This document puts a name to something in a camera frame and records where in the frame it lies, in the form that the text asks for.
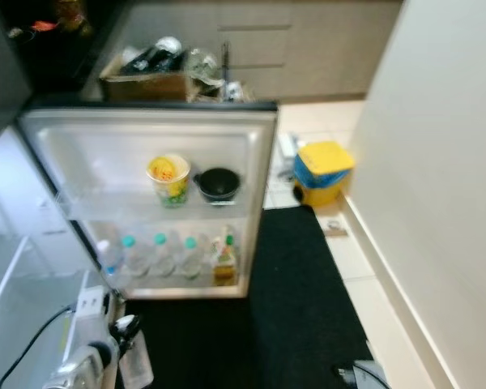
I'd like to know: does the red orange ornament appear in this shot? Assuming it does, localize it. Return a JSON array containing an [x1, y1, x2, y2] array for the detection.
[[10, 0, 96, 40]]

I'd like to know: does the brown cardboard box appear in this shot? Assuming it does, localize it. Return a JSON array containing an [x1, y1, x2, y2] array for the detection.
[[99, 49, 225, 105]]

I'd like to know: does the black bowl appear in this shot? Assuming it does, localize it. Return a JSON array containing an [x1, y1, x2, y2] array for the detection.
[[192, 167, 242, 204]]

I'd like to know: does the silver grey fridge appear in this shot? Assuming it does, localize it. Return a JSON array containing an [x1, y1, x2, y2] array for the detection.
[[0, 0, 279, 389]]

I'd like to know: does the black white appliance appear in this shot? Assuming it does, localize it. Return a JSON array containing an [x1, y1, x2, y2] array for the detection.
[[117, 34, 187, 75]]

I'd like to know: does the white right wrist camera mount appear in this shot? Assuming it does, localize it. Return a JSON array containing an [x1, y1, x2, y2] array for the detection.
[[351, 361, 388, 389]]

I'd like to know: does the yellow cup noodle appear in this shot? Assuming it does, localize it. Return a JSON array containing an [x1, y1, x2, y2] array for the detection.
[[146, 153, 192, 210]]

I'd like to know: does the yellow blue bin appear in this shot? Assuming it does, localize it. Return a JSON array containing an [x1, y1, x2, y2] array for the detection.
[[292, 140, 356, 207]]

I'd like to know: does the grey freezer door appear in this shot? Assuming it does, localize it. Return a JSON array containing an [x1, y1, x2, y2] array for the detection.
[[0, 0, 27, 175]]

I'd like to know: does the yellow oil bottle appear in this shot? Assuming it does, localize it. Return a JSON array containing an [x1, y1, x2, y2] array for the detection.
[[211, 225, 241, 287]]

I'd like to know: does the small brown floor object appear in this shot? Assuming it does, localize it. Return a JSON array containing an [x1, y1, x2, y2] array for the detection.
[[322, 220, 351, 239]]

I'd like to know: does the clear glass jar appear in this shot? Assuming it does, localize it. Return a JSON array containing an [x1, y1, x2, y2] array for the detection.
[[185, 47, 220, 82]]

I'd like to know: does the blue cap water bottle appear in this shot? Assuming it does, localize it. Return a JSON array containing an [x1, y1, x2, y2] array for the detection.
[[99, 238, 124, 278]]

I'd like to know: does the grey drawer cabinet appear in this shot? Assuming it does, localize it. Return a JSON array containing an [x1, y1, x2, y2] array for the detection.
[[87, 0, 407, 104]]

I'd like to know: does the clear plastic bottle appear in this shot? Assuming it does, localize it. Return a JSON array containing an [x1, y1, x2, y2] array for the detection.
[[117, 331, 156, 389]]

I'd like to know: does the teal cap water bottle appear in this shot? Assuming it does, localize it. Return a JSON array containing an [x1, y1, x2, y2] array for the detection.
[[118, 234, 148, 279], [148, 232, 177, 280], [177, 236, 206, 281]]

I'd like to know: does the large black floor mat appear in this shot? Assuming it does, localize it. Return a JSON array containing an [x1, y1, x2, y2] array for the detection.
[[109, 205, 372, 389]]

